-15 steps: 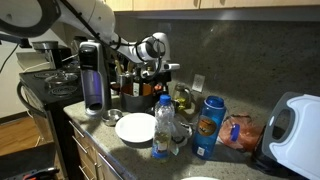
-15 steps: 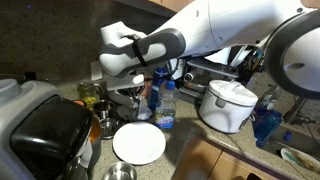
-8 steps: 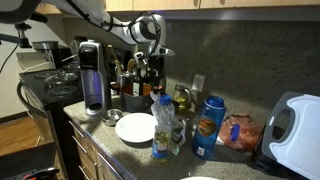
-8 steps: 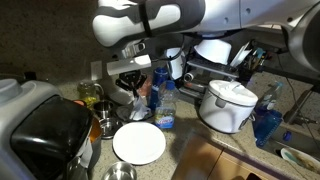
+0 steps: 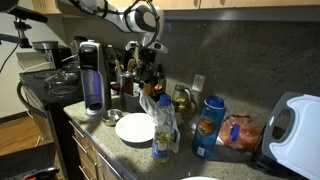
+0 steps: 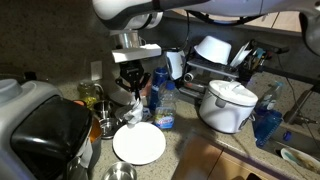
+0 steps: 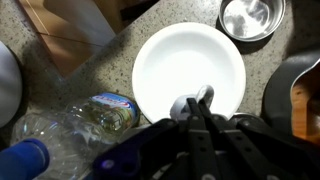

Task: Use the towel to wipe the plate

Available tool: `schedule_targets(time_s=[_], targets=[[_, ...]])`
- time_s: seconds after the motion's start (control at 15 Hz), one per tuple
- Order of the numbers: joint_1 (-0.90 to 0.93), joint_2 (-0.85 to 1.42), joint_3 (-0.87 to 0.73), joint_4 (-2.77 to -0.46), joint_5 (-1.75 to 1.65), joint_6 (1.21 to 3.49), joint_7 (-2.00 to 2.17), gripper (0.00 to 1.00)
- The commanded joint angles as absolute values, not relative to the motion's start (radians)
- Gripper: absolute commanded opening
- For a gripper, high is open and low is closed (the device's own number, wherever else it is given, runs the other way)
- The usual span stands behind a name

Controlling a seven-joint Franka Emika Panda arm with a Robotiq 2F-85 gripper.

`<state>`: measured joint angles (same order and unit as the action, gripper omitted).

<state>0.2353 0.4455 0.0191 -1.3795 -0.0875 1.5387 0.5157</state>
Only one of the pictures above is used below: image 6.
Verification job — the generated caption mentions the dirty plate in sink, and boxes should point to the dirty plate in sink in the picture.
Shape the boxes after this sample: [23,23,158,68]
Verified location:
[280,147,320,176]

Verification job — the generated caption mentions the dark pot orange interior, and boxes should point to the dark pot orange interior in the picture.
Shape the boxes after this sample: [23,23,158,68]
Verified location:
[87,116,103,168]

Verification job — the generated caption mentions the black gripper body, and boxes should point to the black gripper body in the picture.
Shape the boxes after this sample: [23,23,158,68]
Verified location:
[119,60,146,87]

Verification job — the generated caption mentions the white plate in rack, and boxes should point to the white plate in rack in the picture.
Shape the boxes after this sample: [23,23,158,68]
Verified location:
[229,41,253,68]

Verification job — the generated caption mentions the wooden lower cabinets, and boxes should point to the wooden lower cabinets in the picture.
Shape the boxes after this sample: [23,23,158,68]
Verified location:
[171,133,279,180]

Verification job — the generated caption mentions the blue spray bottle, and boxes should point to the blue spray bottle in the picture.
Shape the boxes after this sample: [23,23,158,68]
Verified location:
[252,109,284,149]

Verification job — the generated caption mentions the blue dish soap bottle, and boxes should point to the blue dish soap bottle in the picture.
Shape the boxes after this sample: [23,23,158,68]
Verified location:
[254,81,285,116]

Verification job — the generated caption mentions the red plastic bag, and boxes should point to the red plastic bag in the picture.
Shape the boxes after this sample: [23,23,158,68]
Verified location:
[139,79,153,98]

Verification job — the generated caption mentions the white wall outlet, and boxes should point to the white wall outlet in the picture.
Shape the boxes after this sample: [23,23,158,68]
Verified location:
[90,60,103,82]

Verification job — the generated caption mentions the black utensil caddy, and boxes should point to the black utensil caddy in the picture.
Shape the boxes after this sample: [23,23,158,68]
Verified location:
[241,47,269,79]

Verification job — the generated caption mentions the small steel cup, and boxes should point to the small steel cup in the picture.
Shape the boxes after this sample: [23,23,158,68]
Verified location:
[99,117,118,140]

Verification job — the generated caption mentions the steel bowl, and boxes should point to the steel bowl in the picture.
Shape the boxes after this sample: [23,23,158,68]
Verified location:
[101,161,138,180]

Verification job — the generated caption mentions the small blue cap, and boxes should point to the small blue cap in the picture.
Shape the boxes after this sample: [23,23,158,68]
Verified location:
[282,130,293,142]

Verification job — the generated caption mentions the white black kitchen appliance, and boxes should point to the white black kitchen appliance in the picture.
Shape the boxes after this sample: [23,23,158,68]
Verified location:
[164,49,187,81]

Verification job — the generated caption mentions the glass oil jar with handle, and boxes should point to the glass oil jar with handle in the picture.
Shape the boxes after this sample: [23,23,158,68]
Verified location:
[77,81,105,108]

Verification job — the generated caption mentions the white rice cooker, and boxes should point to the white rice cooker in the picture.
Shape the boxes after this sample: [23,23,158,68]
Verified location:
[198,79,259,135]

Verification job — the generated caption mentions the white round plate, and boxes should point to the white round plate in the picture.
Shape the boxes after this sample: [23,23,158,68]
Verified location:
[112,121,167,166]

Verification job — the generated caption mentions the white upturned bowl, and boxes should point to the white upturned bowl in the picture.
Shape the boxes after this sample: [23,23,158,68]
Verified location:
[193,35,233,66]

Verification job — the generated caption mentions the black camera stand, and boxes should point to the black camera stand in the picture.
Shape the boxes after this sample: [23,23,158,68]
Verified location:
[263,65,320,127]

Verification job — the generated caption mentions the black cable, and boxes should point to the black cable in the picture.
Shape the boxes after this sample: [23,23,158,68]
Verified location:
[182,9,195,51]

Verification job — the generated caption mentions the clear bottle blue cap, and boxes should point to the clear bottle blue cap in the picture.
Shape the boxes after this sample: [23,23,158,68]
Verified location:
[153,80,178,131]

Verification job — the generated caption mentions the tall steel cup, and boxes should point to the tall steel cup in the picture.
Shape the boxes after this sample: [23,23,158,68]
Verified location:
[93,99,115,120]

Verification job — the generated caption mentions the blue water bottle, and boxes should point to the blue water bottle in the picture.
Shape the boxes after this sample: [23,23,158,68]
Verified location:
[148,66,170,113]

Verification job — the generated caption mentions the metal dish rack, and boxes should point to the metal dish rack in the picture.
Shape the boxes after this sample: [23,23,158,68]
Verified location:
[179,39,291,99]

